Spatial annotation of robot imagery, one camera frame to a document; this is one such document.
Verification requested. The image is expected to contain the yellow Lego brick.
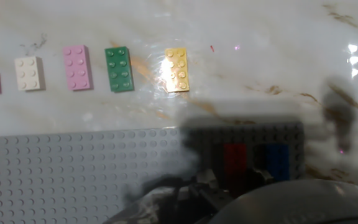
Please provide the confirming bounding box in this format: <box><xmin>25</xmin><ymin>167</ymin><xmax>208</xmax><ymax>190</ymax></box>
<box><xmin>164</xmin><ymin>47</ymin><xmax>190</xmax><ymax>93</ymax></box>

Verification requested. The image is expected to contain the green Lego brick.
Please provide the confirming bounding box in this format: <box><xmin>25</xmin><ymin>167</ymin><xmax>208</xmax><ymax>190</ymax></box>
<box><xmin>104</xmin><ymin>46</ymin><xmax>135</xmax><ymax>93</ymax></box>

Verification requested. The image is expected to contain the marble pattern mat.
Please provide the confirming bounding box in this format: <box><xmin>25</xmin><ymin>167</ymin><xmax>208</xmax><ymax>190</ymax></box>
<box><xmin>0</xmin><ymin>0</ymin><xmax>358</xmax><ymax>194</ymax></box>

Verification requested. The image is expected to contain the long red Lego brick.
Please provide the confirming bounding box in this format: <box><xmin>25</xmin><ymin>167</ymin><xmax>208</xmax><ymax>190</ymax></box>
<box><xmin>223</xmin><ymin>143</ymin><xmax>248</xmax><ymax>197</ymax></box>

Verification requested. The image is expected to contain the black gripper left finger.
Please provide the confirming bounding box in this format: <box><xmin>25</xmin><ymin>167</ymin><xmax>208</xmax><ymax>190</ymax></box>
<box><xmin>103</xmin><ymin>169</ymin><xmax>233</xmax><ymax>224</ymax></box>

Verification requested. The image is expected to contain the grey Lego baseplate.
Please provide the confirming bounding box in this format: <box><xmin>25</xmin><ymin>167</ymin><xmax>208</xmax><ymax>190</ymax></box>
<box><xmin>0</xmin><ymin>121</ymin><xmax>306</xmax><ymax>224</ymax></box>

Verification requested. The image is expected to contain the pink Lego brick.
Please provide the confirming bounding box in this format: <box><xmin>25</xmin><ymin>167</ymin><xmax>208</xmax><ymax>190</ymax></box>
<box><xmin>62</xmin><ymin>45</ymin><xmax>94</xmax><ymax>91</ymax></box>

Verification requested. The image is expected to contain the white Lego brick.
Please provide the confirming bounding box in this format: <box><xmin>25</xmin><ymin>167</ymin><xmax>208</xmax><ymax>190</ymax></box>
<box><xmin>14</xmin><ymin>55</ymin><xmax>47</xmax><ymax>92</ymax></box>

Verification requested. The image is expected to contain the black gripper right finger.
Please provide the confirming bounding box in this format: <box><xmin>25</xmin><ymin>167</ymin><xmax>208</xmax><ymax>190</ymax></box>
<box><xmin>247</xmin><ymin>167</ymin><xmax>275</xmax><ymax>191</ymax></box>

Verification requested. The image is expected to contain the long blue Lego brick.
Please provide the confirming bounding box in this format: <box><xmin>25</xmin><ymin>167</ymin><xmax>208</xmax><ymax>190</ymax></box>
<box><xmin>265</xmin><ymin>143</ymin><xmax>291</xmax><ymax>182</ymax></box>

